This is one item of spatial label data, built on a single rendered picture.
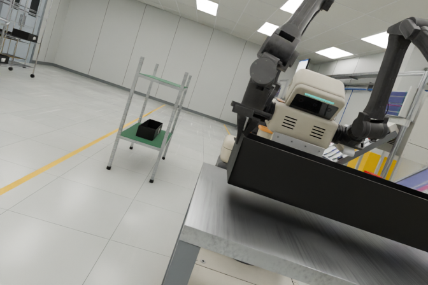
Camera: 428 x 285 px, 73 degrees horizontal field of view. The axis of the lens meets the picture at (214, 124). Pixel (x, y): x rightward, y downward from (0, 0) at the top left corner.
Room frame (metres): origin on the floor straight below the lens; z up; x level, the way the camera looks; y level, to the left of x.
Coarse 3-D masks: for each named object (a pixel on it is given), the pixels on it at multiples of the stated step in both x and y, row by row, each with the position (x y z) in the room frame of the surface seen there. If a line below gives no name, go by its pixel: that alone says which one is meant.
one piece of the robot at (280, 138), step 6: (276, 132) 1.18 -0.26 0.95; (276, 138) 1.18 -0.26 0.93; (282, 138) 1.18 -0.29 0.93; (288, 138) 1.18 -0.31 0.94; (294, 138) 1.18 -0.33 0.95; (288, 144) 1.18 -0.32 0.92; (294, 144) 1.18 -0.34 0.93; (300, 144) 1.18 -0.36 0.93; (306, 144) 1.18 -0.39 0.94; (312, 144) 1.18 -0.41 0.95; (306, 150) 1.18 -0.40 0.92; (312, 150) 1.18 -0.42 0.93; (318, 150) 1.18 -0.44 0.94; (324, 150) 1.18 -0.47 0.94
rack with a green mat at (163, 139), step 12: (156, 72) 3.49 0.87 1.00; (132, 84) 2.60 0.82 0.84; (168, 84) 2.63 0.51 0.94; (180, 96) 2.64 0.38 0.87; (144, 108) 3.47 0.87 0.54; (180, 108) 3.50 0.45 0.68; (120, 132) 2.60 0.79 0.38; (132, 132) 2.87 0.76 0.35; (168, 132) 2.64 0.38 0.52; (132, 144) 3.47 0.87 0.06; (144, 144) 2.62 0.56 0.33; (156, 144) 2.71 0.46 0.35; (168, 144) 3.50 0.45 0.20; (108, 168) 2.60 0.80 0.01; (156, 168) 2.64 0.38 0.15
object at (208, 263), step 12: (204, 252) 1.31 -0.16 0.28; (204, 264) 1.21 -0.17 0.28; (216, 264) 1.24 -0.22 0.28; (228, 264) 1.27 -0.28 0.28; (240, 264) 1.31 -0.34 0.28; (192, 276) 1.14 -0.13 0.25; (204, 276) 1.15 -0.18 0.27; (216, 276) 1.16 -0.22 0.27; (228, 276) 1.18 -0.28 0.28; (240, 276) 1.21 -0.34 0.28; (252, 276) 1.24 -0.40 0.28; (264, 276) 1.28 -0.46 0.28; (276, 276) 1.31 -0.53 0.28
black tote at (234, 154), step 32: (256, 160) 0.63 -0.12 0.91; (288, 160) 0.63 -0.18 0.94; (320, 160) 0.80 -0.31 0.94; (256, 192) 0.63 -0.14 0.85; (288, 192) 0.63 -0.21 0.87; (320, 192) 0.63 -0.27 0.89; (352, 192) 0.63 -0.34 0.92; (384, 192) 0.63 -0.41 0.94; (416, 192) 0.80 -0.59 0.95; (352, 224) 0.63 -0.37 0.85; (384, 224) 0.63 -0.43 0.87; (416, 224) 0.63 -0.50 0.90
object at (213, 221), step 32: (224, 192) 0.69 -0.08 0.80; (192, 224) 0.48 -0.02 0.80; (224, 224) 0.52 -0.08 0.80; (256, 224) 0.57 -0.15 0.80; (288, 224) 0.63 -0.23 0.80; (320, 224) 0.70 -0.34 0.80; (192, 256) 0.47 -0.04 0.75; (256, 256) 0.47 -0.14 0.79; (288, 256) 0.48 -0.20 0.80; (320, 256) 0.52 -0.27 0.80; (352, 256) 0.57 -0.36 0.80; (384, 256) 0.63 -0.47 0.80; (416, 256) 0.71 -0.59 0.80
